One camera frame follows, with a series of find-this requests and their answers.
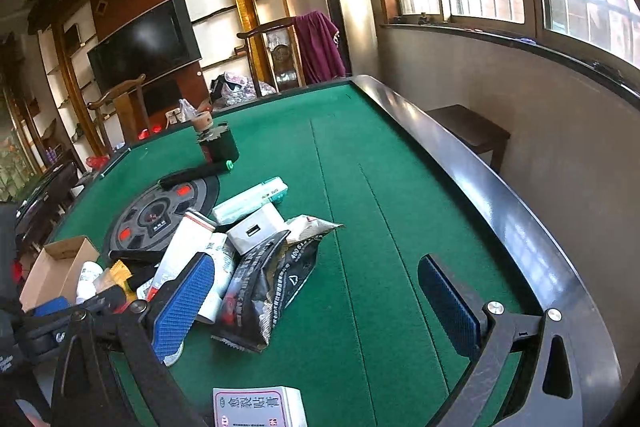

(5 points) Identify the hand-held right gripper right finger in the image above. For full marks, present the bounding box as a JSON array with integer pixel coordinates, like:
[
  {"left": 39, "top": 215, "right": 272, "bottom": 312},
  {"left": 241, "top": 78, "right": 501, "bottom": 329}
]
[{"left": 417, "top": 253, "right": 586, "bottom": 427}]

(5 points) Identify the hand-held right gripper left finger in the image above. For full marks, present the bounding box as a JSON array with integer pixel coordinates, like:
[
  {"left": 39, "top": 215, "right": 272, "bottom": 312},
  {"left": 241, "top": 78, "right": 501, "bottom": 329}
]
[{"left": 50, "top": 252, "right": 216, "bottom": 427}]

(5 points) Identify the white medicine bottle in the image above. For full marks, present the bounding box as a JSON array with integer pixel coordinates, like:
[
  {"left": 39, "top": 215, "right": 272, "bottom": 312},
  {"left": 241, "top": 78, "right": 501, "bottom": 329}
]
[{"left": 194, "top": 232, "right": 238, "bottom": 325}]

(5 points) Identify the red and white carton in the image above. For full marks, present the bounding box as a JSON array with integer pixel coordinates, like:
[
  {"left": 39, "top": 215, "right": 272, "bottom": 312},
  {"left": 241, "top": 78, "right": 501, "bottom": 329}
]
[{"left": 147, "top": 208, "right": 217, "bottom": 303}]

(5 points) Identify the cardboard box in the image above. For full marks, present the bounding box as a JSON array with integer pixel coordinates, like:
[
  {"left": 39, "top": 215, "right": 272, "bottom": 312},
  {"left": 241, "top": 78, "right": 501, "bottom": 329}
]
[{"left": 19, "top": 235, "right": 103, "bottom": 314}]

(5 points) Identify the black marker pen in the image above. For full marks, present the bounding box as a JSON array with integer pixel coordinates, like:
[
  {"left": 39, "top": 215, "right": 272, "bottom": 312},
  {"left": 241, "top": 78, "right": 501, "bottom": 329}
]
[{"left": 158, "top": 161, "right": 237, "bottom": 188}]

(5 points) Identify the blue box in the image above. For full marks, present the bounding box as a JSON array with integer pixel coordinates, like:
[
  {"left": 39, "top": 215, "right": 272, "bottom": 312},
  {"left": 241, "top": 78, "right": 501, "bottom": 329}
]
[{"left": 32, "top": 297, "right": 71, "bottom": 315}]

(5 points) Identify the yellow packet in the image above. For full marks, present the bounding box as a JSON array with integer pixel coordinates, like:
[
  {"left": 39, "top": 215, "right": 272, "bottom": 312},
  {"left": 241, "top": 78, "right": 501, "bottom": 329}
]
[{"left": 101, "top": 259, "right": 135, "bottom": 297}]

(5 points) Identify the silver and black foil bag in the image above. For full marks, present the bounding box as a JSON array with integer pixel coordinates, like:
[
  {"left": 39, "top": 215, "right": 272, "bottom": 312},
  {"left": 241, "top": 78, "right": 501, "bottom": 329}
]
[{"left": 210, "top": 214, "right": 347, "bottom": 354}]

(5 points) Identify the white plastic bottle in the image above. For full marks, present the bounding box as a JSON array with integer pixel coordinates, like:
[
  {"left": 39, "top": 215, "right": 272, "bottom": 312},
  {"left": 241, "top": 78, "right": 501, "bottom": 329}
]
[{"left": 75, "top": 261, "right": 104, "bottom": 304}]

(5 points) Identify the round dice control panel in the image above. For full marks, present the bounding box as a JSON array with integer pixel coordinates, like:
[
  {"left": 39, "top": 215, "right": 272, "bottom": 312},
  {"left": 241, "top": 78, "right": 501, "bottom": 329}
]
[{"left": 107, "top": 174, "right": 221, "bottom": 265}]

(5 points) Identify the white charger block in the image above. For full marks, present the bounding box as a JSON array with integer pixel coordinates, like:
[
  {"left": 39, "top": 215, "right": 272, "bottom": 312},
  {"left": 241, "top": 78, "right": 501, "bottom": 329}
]
[{"left": 226, "top": 203, "right": 287, "bottom": 256}]

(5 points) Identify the green and white long box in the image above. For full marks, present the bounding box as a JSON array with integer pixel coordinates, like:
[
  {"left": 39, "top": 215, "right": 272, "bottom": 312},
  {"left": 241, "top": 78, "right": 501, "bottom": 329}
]
[{"left": 211, "top": 176, "right": 289, "bottom": 226}]

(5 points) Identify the white box purple print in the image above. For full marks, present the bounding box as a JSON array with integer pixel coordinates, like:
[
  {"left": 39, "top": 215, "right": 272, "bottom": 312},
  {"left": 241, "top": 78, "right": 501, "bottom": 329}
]
[{"left": 212, "top": 386, "right": 307, "bottom": 427}]

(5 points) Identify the black bottle cork stopper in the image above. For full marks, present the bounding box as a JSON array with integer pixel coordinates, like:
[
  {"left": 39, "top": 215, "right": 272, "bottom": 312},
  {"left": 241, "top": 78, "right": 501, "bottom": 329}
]
[{"left": 194, "top": 108, "right": 241, "bottom": 164}]

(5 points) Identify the dark wooden stool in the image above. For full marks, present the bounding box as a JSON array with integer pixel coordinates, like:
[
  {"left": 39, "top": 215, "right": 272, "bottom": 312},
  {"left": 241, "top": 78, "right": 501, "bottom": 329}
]
[{"left": 426, "top": 104, "right": 512, "bottom": 174}]

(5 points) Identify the clear plastic bag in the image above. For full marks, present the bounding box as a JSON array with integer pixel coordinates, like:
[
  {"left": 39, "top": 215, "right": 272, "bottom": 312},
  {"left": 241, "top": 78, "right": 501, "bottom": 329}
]
[{"left": 166, "top": 98, "right": 213, "bottom": 128}]

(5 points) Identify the floral bag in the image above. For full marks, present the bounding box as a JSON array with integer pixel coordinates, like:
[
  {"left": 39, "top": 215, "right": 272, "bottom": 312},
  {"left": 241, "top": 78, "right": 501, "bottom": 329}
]
[{"left": 209, "top": 71, "right": 277, "bottom": 108}]

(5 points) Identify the flat screen television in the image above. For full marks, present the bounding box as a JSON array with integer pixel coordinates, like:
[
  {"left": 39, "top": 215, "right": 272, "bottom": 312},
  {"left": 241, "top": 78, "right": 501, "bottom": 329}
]
[{"left": 87, "top": 0, "right": 202, "bottom": 96}]

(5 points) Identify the maroon cloth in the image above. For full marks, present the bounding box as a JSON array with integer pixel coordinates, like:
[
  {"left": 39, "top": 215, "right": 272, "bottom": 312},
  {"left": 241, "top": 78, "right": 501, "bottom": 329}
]
[{"left": 292, "top": 11, "right": 349, "bottom": 86}]

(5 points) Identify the wooden chair with cloth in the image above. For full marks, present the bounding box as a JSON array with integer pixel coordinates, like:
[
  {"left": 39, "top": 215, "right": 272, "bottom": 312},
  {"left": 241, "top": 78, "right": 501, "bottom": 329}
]
[{"left": 236, "top": 12, "right": 351, "bottom": 94}]

